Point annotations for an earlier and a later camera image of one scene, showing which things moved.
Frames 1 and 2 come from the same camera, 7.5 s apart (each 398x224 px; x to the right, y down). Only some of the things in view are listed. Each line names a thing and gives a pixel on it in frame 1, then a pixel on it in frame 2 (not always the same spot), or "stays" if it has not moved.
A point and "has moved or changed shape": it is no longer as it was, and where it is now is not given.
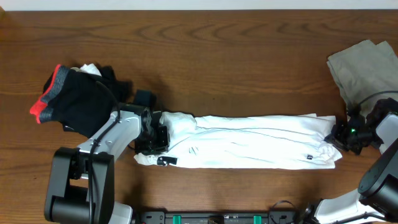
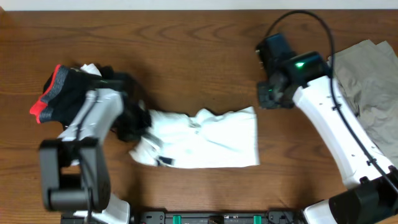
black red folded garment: x=81 y=100 stays
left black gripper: x=163 y=145 -> x=146 y=124
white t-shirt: x=247 y=142 has moved or changed shape
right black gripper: x=337 y=137 -> x=264 y=101
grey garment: x=365 y=69 stays
